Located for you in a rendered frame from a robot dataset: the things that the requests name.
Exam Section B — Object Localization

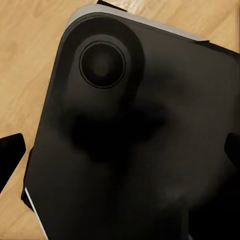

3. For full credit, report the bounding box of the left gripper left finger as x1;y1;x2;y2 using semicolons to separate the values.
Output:
0;133;26;193

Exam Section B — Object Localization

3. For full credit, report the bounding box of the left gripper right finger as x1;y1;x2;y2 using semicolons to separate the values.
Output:
224;132;240;173

